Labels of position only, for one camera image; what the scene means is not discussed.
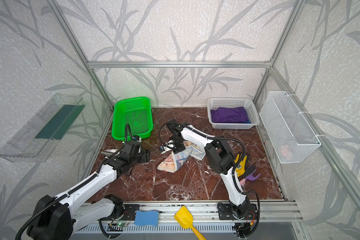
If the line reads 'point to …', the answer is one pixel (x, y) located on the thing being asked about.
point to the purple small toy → (250, 176)
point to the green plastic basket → (136, 112)
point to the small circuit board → (121, 224)
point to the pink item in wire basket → (286, 152)
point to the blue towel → (248, 122)
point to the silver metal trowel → (111, 152)
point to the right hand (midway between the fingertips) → (174, 142)
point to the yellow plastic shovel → (184, 218)
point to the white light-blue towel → (174, 161)
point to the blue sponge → (146, 217)
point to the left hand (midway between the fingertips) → (146, 148)
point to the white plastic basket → (215, 102)
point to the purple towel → (230, 115)
